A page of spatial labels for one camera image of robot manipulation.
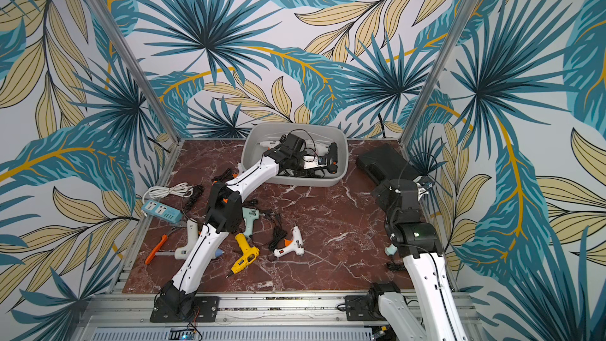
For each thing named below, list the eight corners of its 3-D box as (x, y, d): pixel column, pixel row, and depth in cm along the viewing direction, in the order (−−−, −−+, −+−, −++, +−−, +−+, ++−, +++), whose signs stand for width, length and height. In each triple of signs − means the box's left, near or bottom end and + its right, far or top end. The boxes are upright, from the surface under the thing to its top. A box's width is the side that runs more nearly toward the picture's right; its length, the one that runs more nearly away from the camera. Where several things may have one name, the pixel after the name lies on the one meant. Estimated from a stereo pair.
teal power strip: (142, 211, 95) (138, 208, 93) (150, 201, 98) (148, 198, 96) (177, 224, 92) (175, 222, 90) (185, 213, 95) (183, 211, 93)
